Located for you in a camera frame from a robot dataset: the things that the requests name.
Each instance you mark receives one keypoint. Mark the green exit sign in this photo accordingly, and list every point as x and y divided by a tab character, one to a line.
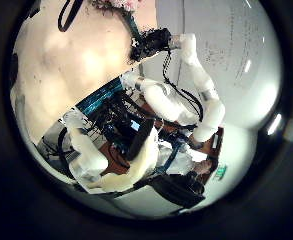
221	172

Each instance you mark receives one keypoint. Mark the black electronics stack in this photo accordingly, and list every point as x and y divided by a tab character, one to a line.
119	123

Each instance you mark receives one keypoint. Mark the blue lit screen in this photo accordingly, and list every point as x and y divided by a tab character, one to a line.
135	125

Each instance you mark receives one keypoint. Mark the teal panel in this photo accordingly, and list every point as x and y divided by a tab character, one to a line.
99	96

